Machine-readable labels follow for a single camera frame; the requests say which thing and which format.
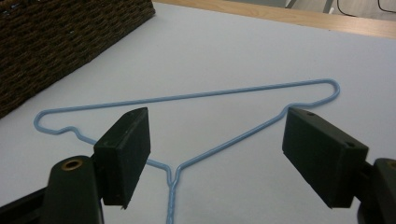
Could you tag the white desk frame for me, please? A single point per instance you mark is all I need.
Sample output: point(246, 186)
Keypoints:
point(292, 3)

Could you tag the brown wicker basket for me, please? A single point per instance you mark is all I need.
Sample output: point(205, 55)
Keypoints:
point(56, 40)

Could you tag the white paper sheet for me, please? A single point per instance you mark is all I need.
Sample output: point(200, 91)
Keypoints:
point(218, 56)

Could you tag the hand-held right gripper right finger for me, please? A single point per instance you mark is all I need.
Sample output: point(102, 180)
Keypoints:
point(323, 155)

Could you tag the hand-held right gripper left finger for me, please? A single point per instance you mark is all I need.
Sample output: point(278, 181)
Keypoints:
point(124, 155)

